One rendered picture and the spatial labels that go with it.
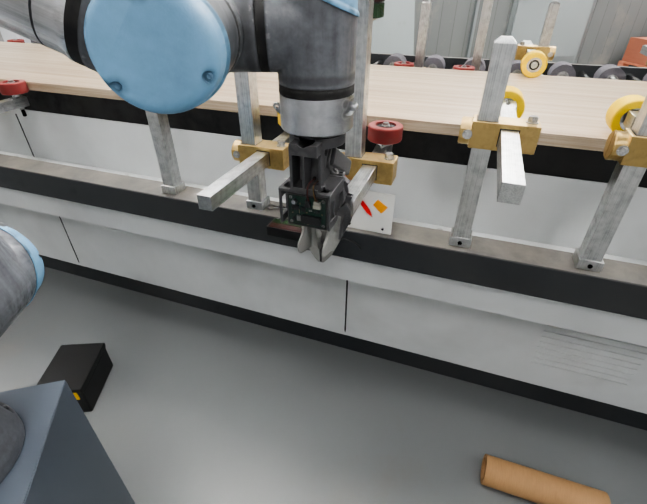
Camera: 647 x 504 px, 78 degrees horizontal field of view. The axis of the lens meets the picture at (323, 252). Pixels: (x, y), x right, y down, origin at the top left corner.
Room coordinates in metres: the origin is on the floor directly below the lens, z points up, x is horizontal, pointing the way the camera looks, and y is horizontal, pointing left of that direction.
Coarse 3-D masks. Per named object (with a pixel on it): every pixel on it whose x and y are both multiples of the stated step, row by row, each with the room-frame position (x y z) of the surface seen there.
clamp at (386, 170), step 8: (344, 152) 0.84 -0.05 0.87; (368, 152) 0.84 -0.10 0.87; (352, 160) 0.81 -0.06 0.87; (360, 160) 0.80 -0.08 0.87; (368, 160) 0.80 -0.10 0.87; (376, 160) 0.80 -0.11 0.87; (384, 160) 0.80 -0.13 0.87; (392, 160) 0.80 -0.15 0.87; (352, 168) 0.81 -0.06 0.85; (384, 168) 0.78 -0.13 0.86; (392, 168) 0.78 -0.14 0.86; (352, 176) 0.81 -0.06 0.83; (376, 176) 0.79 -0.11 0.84; (384, 176) 0.78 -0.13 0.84; (392, 176) 0.78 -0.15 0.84; (384, 184) 0.78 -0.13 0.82
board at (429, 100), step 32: (0, 64) 1.74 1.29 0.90; (32, 64) 1.74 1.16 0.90; (64, 64) 1.74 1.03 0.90; (96, 96) 1.32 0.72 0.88; (224, 96) 1.21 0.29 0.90; (384, 96) 1.21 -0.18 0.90; (416, 96) 1.21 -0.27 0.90; (448, 96) 1.21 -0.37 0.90; (480, 96) 1.21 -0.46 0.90; (544, 96) 1.21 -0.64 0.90; (576, 96) 1.21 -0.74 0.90; (608, 96) 1.21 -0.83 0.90; (416, 128) 0.98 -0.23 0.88; (448, 128) 0.95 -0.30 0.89; (544, 128) 0.91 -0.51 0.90; (576, 128) 0.91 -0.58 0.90; (608, 128) 0.91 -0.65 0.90
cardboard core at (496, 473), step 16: (496, 464) 0.58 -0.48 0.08; (512, 464) 0.58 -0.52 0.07; (480, 480) 0.57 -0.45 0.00; (496, 480) 0.54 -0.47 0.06; (512, 480) 0.54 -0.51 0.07; (528, 480) 0.54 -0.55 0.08; (544, 480) 0.53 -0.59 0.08; (560, 480) 0.54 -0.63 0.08; (528, 496) 0.51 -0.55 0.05; (544, 496) 0.50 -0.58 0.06; (560, 496) 0.50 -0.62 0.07; (576, 496) 0.50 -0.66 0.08; (592, 496) 0.49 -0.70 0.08; (608, 496) 0.50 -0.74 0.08
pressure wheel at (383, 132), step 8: (384, 120) 0.95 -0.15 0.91; (368, 128) 0.92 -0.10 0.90; (376, 128) 0.89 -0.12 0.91; (384, 128) 0.89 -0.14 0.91; (392, 128) 0.89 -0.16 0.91; (400, 128) 0.90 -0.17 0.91; (368, 136) 0.91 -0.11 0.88; (376, 136) 0.89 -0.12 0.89; (384, 136) 0.88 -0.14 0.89; (392, 136) 0.88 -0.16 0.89; (400, 136) 0.90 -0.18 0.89; (384, 144) 0.88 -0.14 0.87; (392, 144) 0.89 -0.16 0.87
